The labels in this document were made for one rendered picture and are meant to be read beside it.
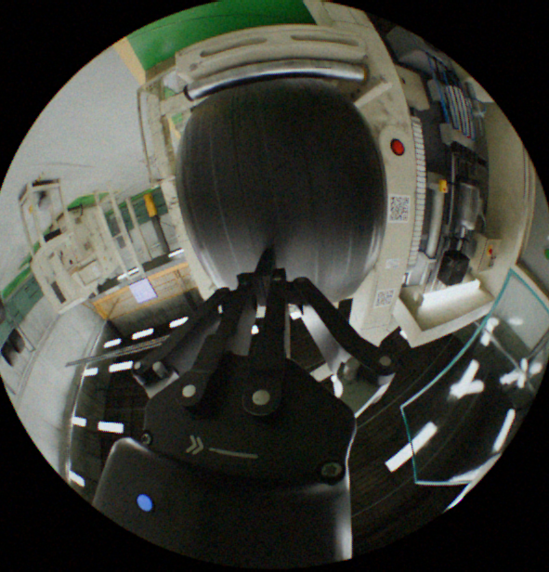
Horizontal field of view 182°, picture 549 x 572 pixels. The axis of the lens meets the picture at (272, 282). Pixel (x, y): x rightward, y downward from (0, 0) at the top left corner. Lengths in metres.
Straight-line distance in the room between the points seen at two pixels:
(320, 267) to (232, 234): 0.12
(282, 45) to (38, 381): 11.42
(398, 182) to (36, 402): 11.53
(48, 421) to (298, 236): 11.41
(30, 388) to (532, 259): 11.67
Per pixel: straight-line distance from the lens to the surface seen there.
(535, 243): 0.62
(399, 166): 0.49
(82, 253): 4.55
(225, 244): 0.21
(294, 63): 0.40
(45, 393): 11.34
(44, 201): 2.71
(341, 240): 0.21
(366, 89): 0.44
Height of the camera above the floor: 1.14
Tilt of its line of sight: 33 degrees up
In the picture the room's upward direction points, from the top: 168 degrees clockwise
